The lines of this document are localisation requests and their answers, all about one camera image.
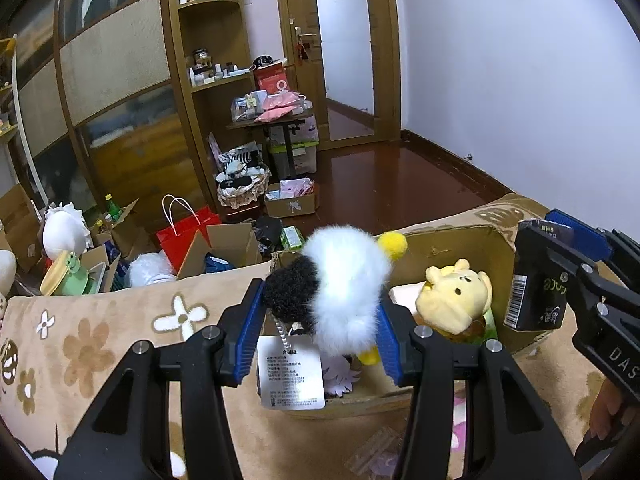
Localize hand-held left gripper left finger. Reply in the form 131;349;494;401
52;279;266;480

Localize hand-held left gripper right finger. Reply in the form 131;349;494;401
375;300;583;480

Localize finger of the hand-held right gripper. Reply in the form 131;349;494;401
530;232;608;306
545;209;640;267

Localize black packet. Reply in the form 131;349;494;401
504;220;576;332

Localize yellow bear plush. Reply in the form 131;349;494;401
416;258;493;336

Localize white and black fluffy plush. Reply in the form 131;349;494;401
256;225;408;411

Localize printed cardboard box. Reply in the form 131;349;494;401
257;224;576;411

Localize person's right hand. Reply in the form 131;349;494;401
575;377;628;461

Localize brown cardboard box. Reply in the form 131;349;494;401
177;222;263;281

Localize clear plastic bag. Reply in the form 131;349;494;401
345;425;406;476

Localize red paper bag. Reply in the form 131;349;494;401
156;195;223;271

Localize small cardboard box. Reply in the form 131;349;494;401
264;179;317;218

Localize wicker basket with clothes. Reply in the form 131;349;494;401
216;170;271;208

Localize cardboard box with bottles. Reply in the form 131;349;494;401
90;199;151;261

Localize plastic storage bin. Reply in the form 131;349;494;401
267;115;321;176

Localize green frog toy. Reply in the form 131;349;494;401
40;251;93;296

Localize small wooden side table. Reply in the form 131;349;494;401
226;110;313;181

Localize round white spiky-haired plush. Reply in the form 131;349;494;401
41;201;93;261

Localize pink packets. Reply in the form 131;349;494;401
255;92;306;123

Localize wooden corner shelf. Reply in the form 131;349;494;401
165;0;281;206

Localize large white plush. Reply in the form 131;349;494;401
0;249;18;296

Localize red box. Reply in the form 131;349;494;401
253;62;288;93

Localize open cardboard box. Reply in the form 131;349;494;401
0;182;46;273

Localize wooden wardrobe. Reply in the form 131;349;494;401
0;0;226;221

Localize white curved pole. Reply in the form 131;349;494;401
11;35;43;201

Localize figurine display shelf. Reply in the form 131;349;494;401
0;35;21;146

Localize wooden door with glass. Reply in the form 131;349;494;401
272;0;403;148

